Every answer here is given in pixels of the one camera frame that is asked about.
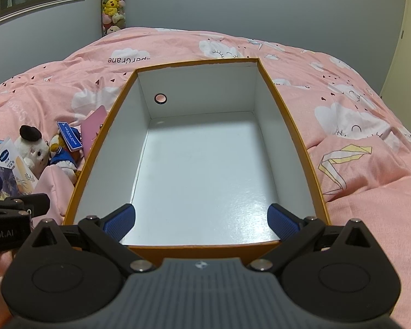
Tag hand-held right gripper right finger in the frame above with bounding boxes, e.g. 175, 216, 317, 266
248, 203, 381, 276

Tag pink printed blanket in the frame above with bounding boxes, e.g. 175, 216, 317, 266
0, 26, 411, 329

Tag small blue card box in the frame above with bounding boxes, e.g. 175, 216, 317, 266
57, 121, 83, 152

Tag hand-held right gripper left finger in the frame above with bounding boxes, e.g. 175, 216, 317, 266
21, 203, 155, 275

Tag duck plush blue outfit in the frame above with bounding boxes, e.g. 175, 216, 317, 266
49, 127, 84, 186

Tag orange cardboard box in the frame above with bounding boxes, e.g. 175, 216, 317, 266
62, 57, 331, 259

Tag white lotion box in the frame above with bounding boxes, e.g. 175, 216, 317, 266
0, 137, 38, 199

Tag white bear plush black beret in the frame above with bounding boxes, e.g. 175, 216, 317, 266
19, 125, 50, 179

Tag cream door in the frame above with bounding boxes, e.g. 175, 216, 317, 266
378, 0, 411, 138

